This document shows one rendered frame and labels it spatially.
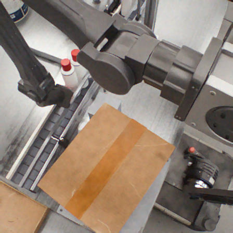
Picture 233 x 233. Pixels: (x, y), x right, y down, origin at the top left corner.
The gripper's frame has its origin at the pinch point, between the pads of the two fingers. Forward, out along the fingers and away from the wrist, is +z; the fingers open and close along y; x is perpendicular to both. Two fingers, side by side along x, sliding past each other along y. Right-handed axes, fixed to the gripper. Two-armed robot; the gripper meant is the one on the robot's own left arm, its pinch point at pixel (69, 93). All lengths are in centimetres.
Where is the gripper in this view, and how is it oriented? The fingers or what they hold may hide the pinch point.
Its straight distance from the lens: 96.8
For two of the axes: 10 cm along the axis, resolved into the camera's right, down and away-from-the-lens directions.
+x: -3.3, 9.1, 2.5
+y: -9.1, -3.7, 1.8
